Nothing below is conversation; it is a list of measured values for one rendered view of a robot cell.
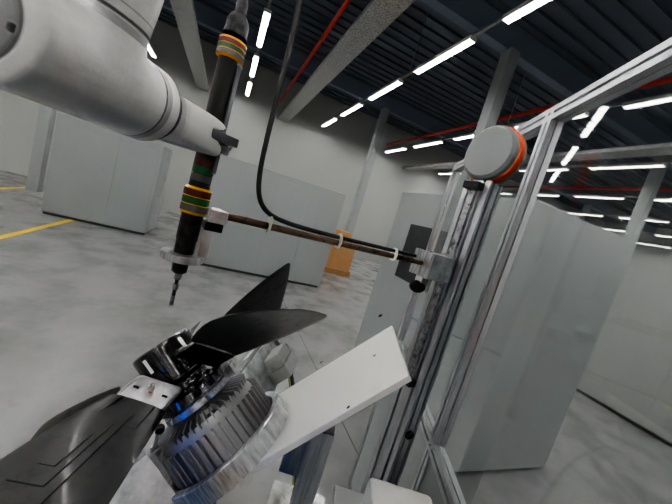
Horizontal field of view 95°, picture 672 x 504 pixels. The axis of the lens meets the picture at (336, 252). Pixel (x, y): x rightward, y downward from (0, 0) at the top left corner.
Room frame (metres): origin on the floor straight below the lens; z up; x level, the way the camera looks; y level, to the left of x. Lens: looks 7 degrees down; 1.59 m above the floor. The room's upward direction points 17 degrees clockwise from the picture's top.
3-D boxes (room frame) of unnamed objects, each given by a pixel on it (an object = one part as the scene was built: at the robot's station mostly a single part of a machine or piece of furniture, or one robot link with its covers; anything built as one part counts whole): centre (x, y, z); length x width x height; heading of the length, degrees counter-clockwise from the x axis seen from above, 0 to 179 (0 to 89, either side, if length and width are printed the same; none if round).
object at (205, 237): (0.53, 0.25, 1.49); 0.09 x 0.07 x 0.10; 123
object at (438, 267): (0.86, -0.27, 1.53); 0.10 x 0.07 x 0.08; 123
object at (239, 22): (0.52, 0.25, 1.65); 0.04 x 0.04 x 0.46
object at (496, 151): (0.91, -0.35, 1.88); 0.17 x 0.15 x 0.16; 178
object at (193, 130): (0.41, 0.26, 1.65); 0.11 x 0.10 x 0.07; 178
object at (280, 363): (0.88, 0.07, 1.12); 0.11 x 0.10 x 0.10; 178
